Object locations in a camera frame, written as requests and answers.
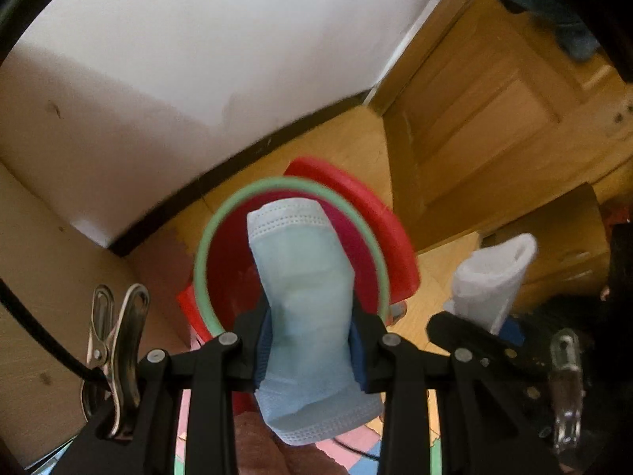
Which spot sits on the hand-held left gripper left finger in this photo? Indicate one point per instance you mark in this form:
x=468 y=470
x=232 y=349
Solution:
x=263 y=346

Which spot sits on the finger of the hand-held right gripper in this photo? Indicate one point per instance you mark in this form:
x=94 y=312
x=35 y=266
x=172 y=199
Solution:
x=514 y=334
x=445 y=329

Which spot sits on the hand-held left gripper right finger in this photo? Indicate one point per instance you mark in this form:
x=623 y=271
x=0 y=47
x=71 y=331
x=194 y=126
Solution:
x=360 y=366

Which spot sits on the blue face mask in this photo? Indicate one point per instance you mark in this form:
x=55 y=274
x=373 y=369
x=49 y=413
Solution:
x=301 y=307

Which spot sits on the white tissue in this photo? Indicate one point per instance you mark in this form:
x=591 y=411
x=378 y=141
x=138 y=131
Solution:
x=489 y=282

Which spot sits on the red bin with green rim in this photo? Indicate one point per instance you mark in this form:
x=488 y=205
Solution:
x=227 y=267

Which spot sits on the metal spring clip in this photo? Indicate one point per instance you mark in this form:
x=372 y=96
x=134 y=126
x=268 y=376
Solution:
x=566 y=381
x=116 y=326

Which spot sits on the orange grey slipper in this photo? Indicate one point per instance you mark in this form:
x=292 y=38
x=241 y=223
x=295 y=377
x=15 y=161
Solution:
x=397 y=312

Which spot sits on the coloured foam floor mat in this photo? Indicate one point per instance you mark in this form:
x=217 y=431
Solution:
x=346 y=462

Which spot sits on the wooden cabinet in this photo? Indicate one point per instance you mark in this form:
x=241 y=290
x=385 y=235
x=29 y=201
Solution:
x=554 y=237

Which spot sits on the red bin lid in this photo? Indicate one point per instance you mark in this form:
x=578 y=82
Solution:
x=376 y=217

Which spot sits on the wooden door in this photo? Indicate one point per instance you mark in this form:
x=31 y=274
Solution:
x=494 y=109

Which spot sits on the large cardboard box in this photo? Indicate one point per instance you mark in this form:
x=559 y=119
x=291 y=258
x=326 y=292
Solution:
x=44 y=257

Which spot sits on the hanging dark clothes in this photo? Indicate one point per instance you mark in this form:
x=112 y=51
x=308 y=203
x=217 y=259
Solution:
x=568 y=29

